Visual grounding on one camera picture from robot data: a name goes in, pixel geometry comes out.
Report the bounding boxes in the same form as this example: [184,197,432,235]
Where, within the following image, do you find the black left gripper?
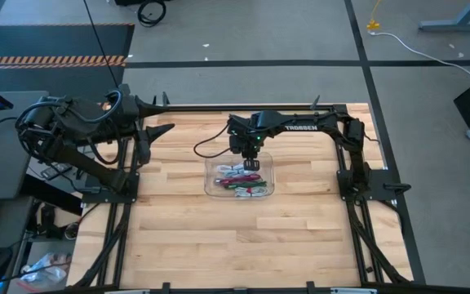
[118,83,175,164]

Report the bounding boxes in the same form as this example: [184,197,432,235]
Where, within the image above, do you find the clear plastic tray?
[203,151,276,200]

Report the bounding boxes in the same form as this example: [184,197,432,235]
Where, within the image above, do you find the pink braided USB-C cable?
[213,174,263,187]

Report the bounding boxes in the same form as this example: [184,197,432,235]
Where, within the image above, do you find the green braided USB-C cable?
[222,180,268,190]

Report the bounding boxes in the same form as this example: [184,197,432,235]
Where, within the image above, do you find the white cable with red tie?
[233,186,270,199]

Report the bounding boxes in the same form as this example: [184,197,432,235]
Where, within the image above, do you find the black power brick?
[41,163,73,180]

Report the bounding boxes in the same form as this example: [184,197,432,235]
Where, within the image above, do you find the black hazard-striped mat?
[0,23,135,112]

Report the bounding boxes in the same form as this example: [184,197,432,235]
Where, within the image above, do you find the black power adapter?
[34,202,81,242]

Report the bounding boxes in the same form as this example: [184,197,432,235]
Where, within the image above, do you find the crumpled clear plastic bag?
[20,252,73,287]

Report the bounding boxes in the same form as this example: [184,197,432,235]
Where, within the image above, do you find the blue-grey table leg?
[417,0,470,33]

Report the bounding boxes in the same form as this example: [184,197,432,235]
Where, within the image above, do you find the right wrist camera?
[228,132,243,155]

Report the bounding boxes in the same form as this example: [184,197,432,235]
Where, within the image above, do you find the thin black cable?
[82,0,120,89]

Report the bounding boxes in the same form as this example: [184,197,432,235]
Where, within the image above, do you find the coiled black cable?
[136,0,167,29]

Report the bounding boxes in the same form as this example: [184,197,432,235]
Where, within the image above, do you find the black sleeved cable bundle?
[73,202,134,289]
[347,202,410,285]

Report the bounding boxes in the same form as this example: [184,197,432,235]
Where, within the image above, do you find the white bracket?
[104,288,151,294]
[330,287,378,294]

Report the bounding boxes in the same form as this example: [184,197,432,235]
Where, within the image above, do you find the long white cord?
[367,30,470,85]

